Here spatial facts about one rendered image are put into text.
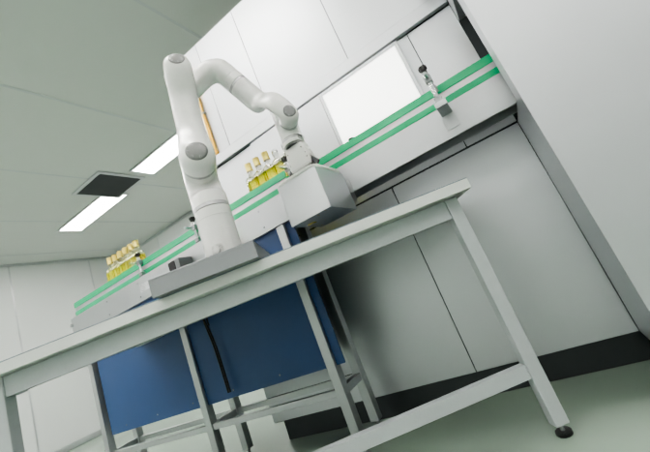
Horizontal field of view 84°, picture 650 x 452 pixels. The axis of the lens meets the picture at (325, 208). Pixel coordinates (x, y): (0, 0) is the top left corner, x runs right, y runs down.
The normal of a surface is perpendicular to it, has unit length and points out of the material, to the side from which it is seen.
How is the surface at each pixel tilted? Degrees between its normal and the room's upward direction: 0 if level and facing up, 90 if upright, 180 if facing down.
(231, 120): 90
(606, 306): 90
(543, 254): 90
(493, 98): 90
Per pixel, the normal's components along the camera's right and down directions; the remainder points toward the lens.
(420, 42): -0.47, -0.04
